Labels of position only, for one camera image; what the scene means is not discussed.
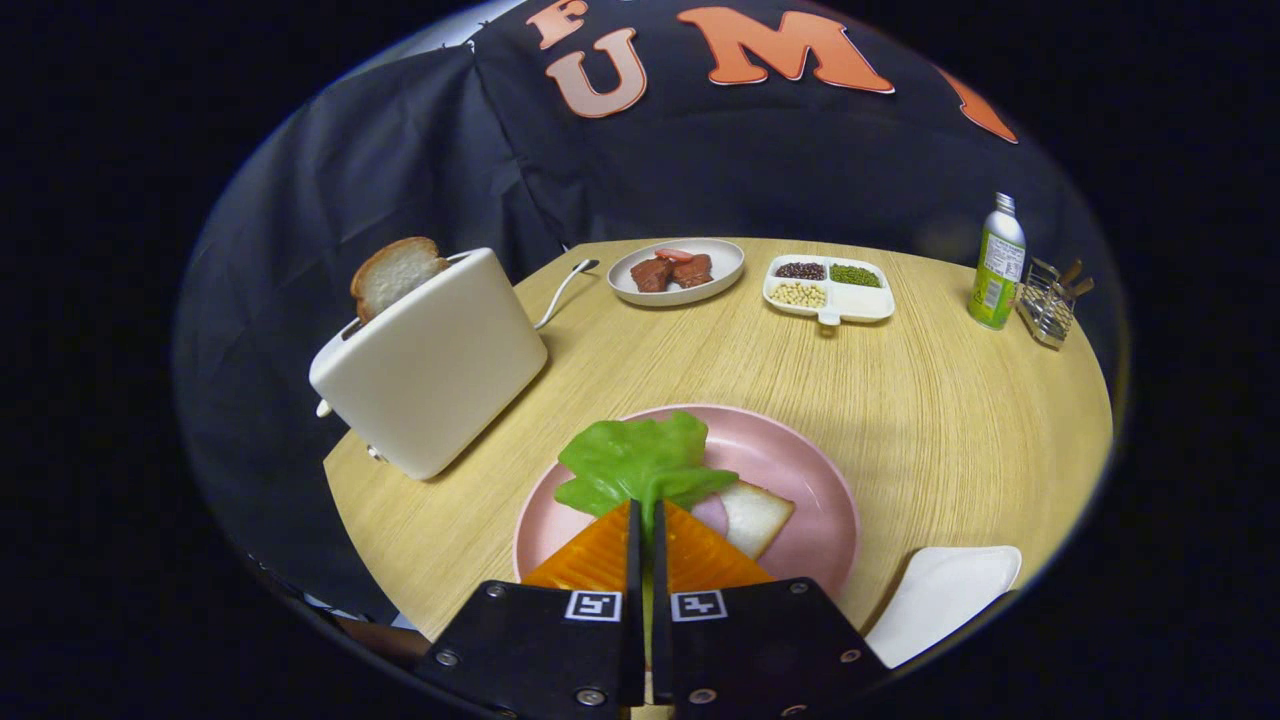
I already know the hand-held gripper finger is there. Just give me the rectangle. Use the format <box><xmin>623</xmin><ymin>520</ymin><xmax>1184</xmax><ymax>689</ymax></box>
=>
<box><xmin>652</xmin><ymin>500</ymin><xmax>891</xmax><ymax>720</ymax></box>
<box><xmin>415</xmin><ymin>500</ymin><xmax>646</xmax><ymax>720</ymax></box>

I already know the green lettuce leaf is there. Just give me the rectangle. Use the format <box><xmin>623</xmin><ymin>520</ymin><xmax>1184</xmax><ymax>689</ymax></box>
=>
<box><xmin>553</xmin><ymin>411</ymin><xmax>741</xmax><ymax>546</ymax></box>

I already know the thick brown-crust bread slice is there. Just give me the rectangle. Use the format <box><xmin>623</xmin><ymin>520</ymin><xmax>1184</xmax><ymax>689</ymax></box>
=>
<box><xmin>350</xmin><ymin>237</ymin><xmax>453</xmax><ymax>323</ymax></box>

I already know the white bread slice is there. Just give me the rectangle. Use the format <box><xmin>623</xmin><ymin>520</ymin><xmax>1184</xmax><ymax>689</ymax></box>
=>
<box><xmin>715</xmin><ymin>480</ymin><xmax>797</xmax><ymax>561</ymax></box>

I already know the pink round plate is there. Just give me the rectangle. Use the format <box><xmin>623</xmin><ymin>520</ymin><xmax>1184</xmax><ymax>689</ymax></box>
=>
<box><xmin>513</xmin><ymin>404</ymin><xmax>861</xmax><ymax>601</ymax></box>

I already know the cream white toaster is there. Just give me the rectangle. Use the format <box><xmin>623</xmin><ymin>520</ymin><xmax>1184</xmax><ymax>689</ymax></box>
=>
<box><xmin>309</xmin><ymin>247</ymin><xmax>549</xmax><ymax>481</ymax></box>

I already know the white square plate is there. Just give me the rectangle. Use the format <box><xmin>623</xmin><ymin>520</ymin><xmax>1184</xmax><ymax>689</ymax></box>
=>
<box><xmin>865</xmin><ymin>545</ymin><xmax>1023</xmax><ymax>669</ymax></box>

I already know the round white plate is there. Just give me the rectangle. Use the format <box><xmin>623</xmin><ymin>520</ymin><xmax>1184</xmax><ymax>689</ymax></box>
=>
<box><xmin>607</xmin><ymin>237</ymin><xmax>746</xmax><ymax>307</ymax></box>

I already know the white divided dish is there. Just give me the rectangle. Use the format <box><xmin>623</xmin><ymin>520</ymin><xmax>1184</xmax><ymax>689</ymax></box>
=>
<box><xmin>762</xmin><ymin>254</ymin><xmax>896</xmax><ymax>327</ymax></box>

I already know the green label metal bottle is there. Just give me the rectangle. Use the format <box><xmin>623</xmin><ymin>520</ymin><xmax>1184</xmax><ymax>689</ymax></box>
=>
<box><xmin>967</xmin><ymin>192</ymin><xmax>1028</xmax><ymax>331</ymax></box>

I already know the black backdrop cloth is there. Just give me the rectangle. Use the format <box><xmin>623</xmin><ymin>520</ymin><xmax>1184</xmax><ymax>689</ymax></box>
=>
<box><xmin>172</xmin><ymin>0</ymin><xmax>1131</xmax><ymax>626</ymax></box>

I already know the white power cable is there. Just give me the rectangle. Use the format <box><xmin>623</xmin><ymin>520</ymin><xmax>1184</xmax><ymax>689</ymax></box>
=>
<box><xmin>533</xmin><ymin>259</ymin><xmax>601</xmax><ymax>331</ymax></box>

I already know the metal wire rack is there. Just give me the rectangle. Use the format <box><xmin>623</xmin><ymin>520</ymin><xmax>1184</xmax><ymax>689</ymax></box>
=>
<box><xmin>1015</xmin><ymin>257</ymin><xmax>1096</xmax><ymax>351</ymax></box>

